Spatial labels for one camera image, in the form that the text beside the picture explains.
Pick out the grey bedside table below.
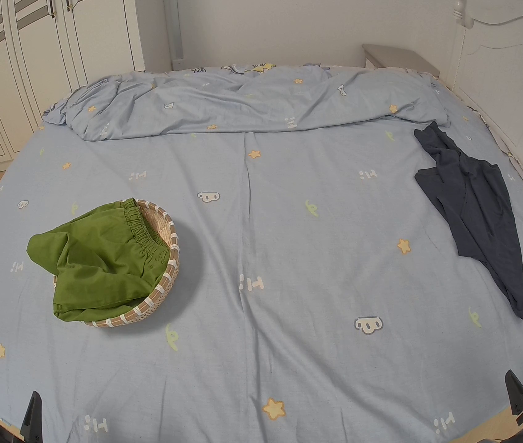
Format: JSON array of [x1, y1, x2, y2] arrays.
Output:
[[362, 43, 441, 76]]

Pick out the dark blue garment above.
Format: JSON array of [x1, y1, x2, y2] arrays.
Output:
[[415, 121, 523, 320]]

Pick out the bed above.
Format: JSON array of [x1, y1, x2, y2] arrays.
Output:
[[0, 0, 523, 443]]

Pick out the pale blue quilt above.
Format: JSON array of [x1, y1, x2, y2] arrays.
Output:
[[42, 62, 450, 143]]

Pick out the white wardrobe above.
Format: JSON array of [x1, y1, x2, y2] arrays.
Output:
[[0, 0, 147, 174]]

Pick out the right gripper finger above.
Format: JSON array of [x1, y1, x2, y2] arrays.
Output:
[[505, 369, 523, 416]]

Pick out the green shorts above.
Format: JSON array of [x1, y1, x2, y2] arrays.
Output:
[[27, 198, 172, 324]]

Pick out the round woven basket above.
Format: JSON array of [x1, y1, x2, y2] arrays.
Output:
[[54, 197, 181, 329]]

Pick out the pale wall pipe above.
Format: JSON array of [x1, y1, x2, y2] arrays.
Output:
[[162, 0, 186, 69]]

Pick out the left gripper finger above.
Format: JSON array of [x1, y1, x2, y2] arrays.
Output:
[[19, 390, 43, 443]]

